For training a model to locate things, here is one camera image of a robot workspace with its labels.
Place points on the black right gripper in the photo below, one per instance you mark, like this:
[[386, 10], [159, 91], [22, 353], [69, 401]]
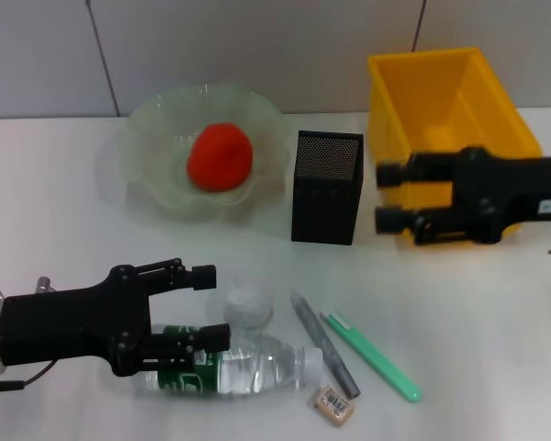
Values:
[[509, 188]]

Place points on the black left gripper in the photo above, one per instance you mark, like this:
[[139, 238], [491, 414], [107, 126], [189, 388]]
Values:
[[64, 326]]

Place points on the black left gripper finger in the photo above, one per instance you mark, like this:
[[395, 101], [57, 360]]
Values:
[[204, 277], [213, 335]]

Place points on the white paper ball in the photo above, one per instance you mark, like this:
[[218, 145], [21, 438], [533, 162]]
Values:
[[248, 308]]

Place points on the clear water bottle green label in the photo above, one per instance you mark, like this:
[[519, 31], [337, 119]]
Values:
[[257, 367]]

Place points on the grey glitter pen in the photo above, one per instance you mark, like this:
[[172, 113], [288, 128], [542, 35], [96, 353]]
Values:
[[326, 349]]

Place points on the orange fruit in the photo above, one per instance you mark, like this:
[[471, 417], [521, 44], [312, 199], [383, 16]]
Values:
[[220, 156]]

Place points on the mint green pen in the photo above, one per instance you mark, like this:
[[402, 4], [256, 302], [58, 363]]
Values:
[[372, 358]]

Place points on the black mesh pen holder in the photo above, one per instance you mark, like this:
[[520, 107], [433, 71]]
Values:
[[323, 216]]

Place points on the beige eraser with barcode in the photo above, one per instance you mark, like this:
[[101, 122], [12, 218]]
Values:
[[333, 402]]

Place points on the pale green glass fruit bowl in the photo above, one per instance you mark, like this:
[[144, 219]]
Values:
[[165, 138]]

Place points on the yellow plastic bin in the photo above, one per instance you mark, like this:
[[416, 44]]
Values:
[[418, 101]]

